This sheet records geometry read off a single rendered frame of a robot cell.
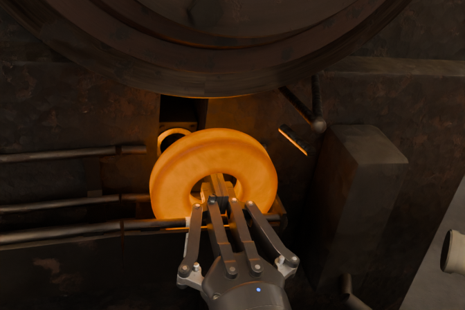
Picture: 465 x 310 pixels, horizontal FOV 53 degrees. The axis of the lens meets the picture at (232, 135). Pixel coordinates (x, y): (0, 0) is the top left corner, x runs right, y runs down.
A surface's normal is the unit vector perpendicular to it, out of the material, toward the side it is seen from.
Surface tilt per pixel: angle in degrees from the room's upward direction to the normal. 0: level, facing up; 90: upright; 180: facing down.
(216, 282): 5
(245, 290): 17
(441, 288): 0
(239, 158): 90
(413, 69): 0
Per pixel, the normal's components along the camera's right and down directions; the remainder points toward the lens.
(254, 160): 0.22, 0.52
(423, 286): 0.14, -0.85
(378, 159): 0.21, -0.58
